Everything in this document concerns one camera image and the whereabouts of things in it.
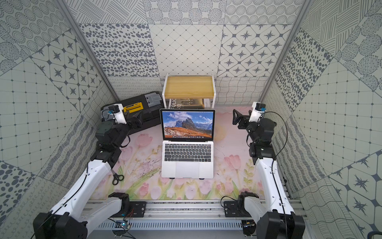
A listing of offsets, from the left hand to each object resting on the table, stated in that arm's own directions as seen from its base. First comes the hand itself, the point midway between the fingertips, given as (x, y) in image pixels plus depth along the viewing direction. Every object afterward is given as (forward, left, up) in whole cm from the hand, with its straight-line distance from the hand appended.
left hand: (131, 108), depth 72 cm
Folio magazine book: (+20, -25, -15) cm, 35 cm away
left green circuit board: (-43, +4, -36) cm, 56 cm away
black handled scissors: (-22, +14, -34) cm, 43 cm away
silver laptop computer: (-2, -27, -21) cm, 34 cm away
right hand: (+2, -55, -3) cm, 55 cm away
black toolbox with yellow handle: (+19, -1, -17) cm, 26 cm away
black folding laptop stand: (-21, -19, -35) cm, 45 cm away
